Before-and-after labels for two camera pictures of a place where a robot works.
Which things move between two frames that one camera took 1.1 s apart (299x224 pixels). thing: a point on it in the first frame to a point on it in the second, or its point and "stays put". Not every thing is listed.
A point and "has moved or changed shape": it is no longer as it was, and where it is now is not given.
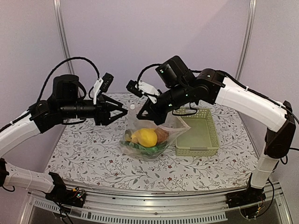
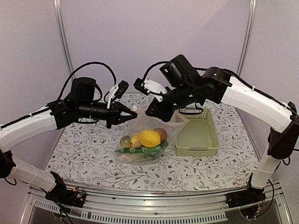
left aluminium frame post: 60,20 stays put
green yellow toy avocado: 128,136 to 125,142
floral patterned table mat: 91,155 stays put
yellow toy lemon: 147,137 has moved or changed shape
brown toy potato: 162,135 has moved or changed shape
